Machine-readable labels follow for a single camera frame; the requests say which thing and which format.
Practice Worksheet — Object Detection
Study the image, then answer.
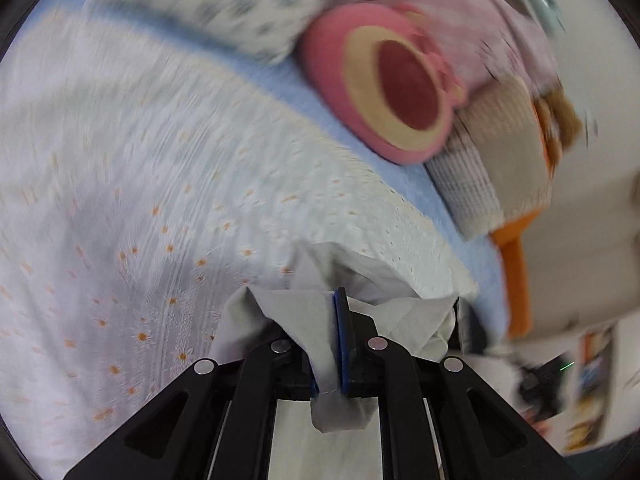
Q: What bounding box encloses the pink bear plush cushion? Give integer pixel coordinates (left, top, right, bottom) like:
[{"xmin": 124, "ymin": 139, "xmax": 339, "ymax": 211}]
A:
[{"xmin": 299, "ymin": 2, "xmax": 468, "ymax": 166}]

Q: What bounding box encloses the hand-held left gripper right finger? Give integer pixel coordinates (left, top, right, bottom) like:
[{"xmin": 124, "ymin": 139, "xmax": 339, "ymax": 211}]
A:
[{"xmin": 332, "ymin": 287, "xmax": 581, "ymax": 480}]

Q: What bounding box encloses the light blue projector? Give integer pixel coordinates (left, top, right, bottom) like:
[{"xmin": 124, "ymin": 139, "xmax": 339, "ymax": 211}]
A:
[{"xmin": 530, "ymin": 0, "xmax": 568, "ymax": 26}]

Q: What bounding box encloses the white embroidered blanket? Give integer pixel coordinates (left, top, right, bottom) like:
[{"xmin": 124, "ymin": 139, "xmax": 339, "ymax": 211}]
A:
[{"xmin": 0, "ymin": 7, "xmax": 478, "ymax": 471}]

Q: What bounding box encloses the pink cat print blanket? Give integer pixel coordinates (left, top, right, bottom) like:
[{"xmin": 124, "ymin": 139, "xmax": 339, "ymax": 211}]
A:
[{"xmin": 365, "ymin": 0, "xmax": 561, "ymax": 111}]

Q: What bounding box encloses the white floral pillow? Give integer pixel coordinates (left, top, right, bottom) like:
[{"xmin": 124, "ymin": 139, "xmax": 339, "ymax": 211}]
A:
[{"xmin": 87, "ymin": 0, "xmax": 376, "ymax": 66}]

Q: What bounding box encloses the light grey hooded coat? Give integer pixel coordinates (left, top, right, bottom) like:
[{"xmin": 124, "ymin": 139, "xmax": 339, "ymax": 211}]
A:
[{"xmin": 207, "ymin": 242, "xmax": 496, "ymax": 480}]

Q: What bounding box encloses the light blue bedspread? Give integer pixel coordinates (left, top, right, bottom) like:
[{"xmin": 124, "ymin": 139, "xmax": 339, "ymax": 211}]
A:
[{"xmin": 85, "ymin": 0, "xmax": 511, "ymax": 341}]

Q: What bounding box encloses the brown teddy bear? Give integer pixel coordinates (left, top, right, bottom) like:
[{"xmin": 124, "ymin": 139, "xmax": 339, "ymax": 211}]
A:
[{"xmin": 532, "ymin": 87, "xmax": 583, "ymax": 161}]

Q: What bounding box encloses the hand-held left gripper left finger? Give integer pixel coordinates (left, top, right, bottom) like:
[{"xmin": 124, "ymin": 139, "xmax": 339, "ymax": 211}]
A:
[{"xmin": 63, "ymin": 337, "xmax": 321, "ymax": 480}]

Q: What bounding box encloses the orange sofa bed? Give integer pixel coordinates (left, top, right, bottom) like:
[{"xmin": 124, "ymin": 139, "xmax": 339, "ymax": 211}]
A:
[{"xmin": 490, "ymin": 100, "xmax": 556, "ymax": 341}]

